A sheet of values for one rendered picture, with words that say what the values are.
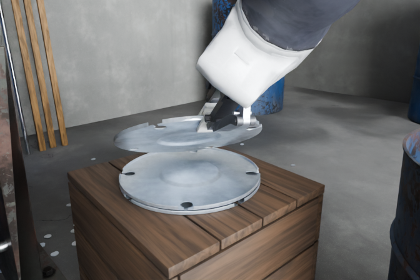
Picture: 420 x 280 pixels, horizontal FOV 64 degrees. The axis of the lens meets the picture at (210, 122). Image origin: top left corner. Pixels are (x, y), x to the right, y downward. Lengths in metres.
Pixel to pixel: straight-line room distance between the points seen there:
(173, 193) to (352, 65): 3.02
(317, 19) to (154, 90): 2.47
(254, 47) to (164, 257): 0.32
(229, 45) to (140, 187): 0.42
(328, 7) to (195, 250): 0.37
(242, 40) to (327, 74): 3.33
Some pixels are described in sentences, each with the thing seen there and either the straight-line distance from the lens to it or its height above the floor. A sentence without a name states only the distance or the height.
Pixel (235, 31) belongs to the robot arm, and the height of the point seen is 0.65.
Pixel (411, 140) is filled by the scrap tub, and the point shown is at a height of 0.47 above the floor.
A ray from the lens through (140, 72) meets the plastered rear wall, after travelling 2.63.
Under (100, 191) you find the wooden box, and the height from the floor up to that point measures 0.35.
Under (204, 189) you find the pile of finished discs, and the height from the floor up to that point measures 0.36.
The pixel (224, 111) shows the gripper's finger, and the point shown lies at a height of 0.54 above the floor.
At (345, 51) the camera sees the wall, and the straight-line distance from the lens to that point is 3.54.
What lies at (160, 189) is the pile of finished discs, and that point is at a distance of 0.66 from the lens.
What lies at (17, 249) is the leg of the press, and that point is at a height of 0.18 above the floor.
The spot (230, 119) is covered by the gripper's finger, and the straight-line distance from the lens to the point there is 0.42.
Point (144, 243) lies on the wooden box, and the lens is 0.54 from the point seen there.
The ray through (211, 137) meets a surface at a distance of 0.71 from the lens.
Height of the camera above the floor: 0.66
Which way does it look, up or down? 16 degrees down
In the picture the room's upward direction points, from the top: straight up
